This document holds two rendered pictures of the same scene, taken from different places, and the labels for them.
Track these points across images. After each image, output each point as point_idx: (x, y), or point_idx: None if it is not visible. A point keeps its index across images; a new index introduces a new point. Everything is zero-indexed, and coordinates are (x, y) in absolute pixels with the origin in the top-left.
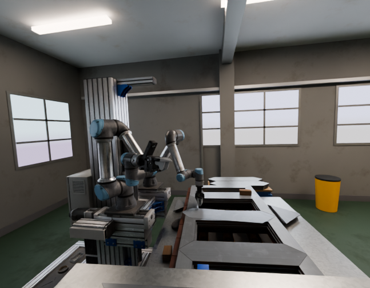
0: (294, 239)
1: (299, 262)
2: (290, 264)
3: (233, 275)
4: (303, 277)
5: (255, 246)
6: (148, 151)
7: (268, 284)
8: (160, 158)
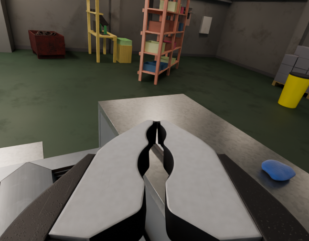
0: None
1: (45, 168)
2: (50, 176)
3: (156, 183)
4: None
5: (8, 215)
6: None
7: (149, 158)
8: (188, 165)
